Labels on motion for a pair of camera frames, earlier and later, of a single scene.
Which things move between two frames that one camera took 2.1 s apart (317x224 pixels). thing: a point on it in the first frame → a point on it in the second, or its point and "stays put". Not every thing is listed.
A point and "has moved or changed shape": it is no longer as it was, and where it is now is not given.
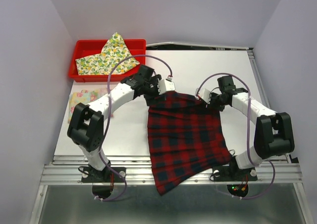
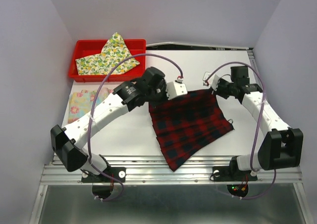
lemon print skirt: x=101 y=64 stays put
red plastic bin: x=82 y=48 stays put
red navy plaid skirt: x=186 y=139 has moved or changed shape
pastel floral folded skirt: x=86 y=96 stays put
